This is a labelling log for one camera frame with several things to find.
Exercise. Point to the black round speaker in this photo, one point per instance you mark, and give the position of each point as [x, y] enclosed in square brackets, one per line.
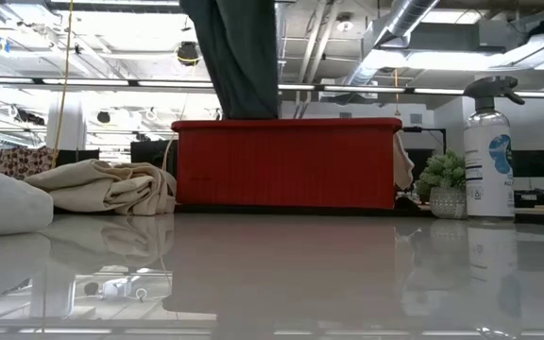
[104, 117]

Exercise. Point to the small potted green plant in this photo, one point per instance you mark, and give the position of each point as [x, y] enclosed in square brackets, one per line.
[442, 172]

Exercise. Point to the long LED light bar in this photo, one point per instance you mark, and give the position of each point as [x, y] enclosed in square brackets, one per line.
[88, 82]

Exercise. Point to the cream canvas tote bag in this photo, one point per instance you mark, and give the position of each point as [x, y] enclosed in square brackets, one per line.
[107, 189]

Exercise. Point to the silver ventilation duct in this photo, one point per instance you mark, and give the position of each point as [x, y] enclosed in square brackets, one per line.
[280, 28]
[409, 14]

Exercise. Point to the black box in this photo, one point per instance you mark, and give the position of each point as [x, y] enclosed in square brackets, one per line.
[151, 153]

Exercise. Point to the black dome camera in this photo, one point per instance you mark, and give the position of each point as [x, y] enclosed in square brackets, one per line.
[188, 53]

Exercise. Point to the brown floral patterned fabric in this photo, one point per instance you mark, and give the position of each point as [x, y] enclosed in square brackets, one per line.
[22, 163]

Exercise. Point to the black background monitor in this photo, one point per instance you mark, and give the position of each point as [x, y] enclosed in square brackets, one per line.
[534, 164]

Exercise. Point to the small white cloth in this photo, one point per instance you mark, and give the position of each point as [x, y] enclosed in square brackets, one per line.
[402, 163]

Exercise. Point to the white spray bottle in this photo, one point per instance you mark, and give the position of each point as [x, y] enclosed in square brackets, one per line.
[487, 179]

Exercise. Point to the white lace shirt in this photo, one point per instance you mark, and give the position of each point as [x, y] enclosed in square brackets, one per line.
[3, 208]

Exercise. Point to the red plastic laundry bin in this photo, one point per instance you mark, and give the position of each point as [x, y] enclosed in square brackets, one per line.
[291, 165]

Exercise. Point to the teal grey garment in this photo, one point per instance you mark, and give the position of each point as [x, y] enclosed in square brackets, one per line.
[239, 56]

